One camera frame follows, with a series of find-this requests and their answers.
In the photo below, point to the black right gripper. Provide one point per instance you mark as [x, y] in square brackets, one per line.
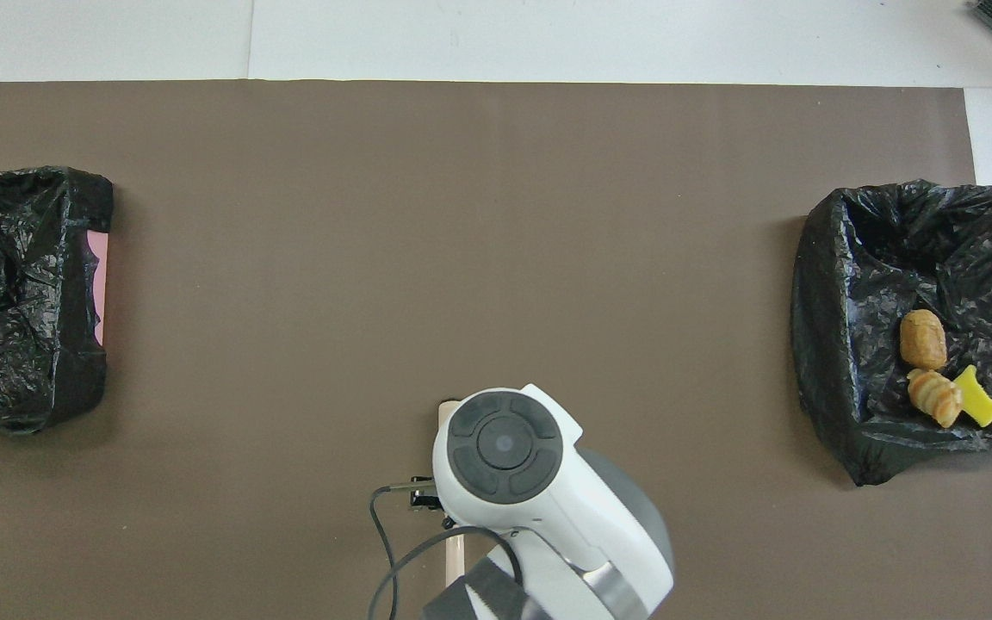
[431, 501]

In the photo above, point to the beige brush black bristles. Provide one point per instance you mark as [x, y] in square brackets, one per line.
[455, 560]

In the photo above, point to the flaky croissant pastry piece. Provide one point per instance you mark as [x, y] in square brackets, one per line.
[935, 398]

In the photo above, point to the brown bread roll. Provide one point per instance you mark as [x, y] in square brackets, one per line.
[923, 340]

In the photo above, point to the yellow slice with green rind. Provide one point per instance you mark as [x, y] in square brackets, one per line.
[978, 400]

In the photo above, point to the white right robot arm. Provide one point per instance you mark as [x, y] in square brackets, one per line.
[548, 508]

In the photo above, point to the pink bin with black bag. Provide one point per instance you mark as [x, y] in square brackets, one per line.
[14, 301]

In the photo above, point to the bin lined with black bag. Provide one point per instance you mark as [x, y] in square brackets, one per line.
[892, 258]

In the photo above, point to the brown table mat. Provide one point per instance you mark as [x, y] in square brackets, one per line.
[289, 258]

